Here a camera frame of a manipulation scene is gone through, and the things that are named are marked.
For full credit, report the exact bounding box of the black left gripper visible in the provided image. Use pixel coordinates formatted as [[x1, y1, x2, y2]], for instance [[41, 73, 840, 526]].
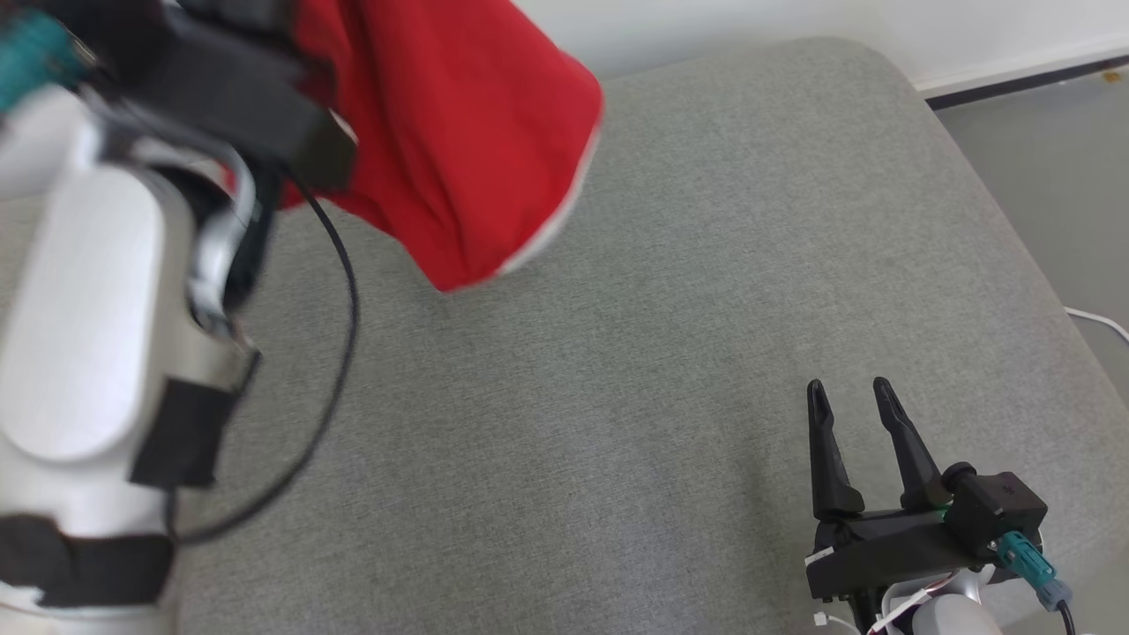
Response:
[[88, 0, 358, 191]]

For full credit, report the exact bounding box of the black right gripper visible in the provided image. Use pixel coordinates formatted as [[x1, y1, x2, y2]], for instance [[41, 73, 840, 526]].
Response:
[[804, 377, 1002, 623]]

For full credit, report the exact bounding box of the red and white jersey garment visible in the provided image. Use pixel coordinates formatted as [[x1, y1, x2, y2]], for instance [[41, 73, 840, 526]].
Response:
[[225, 0, 605, 294]]

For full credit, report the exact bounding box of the grey fabric sofa cushion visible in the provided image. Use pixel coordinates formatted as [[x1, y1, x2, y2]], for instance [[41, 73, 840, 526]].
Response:
[[0, 35, 1129, 635]]

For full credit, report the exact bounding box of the black and white baseboard strip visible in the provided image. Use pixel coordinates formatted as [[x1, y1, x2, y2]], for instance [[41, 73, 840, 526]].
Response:
[[913, 35, 1129, 111]]

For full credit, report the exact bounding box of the teal cable connector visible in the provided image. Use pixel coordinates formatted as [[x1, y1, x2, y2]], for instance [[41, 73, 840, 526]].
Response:
[[995, 529, 1073, 614], [0, 13, 89, 111]]

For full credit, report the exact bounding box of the thin black robot arm cable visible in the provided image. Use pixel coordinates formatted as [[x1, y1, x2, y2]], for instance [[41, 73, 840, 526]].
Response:
[[163, 163, 361, 546]]

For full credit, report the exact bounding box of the white floor cable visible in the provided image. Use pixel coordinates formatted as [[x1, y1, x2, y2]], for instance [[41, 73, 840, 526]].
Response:
[[1063, 306, 1129, 343]]

